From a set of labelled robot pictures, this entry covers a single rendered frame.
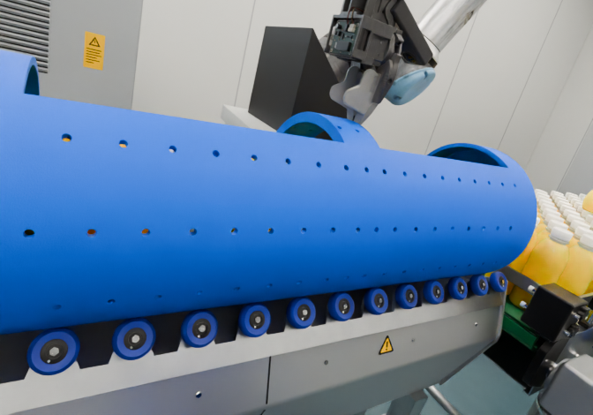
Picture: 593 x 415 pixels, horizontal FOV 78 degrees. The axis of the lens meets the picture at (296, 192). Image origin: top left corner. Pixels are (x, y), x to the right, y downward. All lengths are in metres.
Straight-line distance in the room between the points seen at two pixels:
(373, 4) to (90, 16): 1.50
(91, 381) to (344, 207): 0.34
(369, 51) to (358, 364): 0.49
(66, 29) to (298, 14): 2.02
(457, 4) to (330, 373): 0.77
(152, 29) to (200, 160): 2.81
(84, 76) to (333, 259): 1.61
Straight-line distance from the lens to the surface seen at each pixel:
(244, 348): 0.53
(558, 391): 1.04
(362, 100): 0.56
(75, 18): 1.90
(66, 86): 1.93
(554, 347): 1.00
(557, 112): 5.89
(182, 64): 3.19
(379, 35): 0.55
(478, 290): 0.87
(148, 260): 0.37
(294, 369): 0.59
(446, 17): 0.93
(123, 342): 0.47
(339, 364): 0.65
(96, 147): 0.35
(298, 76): 0.77
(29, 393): 0.49
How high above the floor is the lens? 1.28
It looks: 18 degrees down
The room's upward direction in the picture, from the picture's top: 15 degrees clockwise
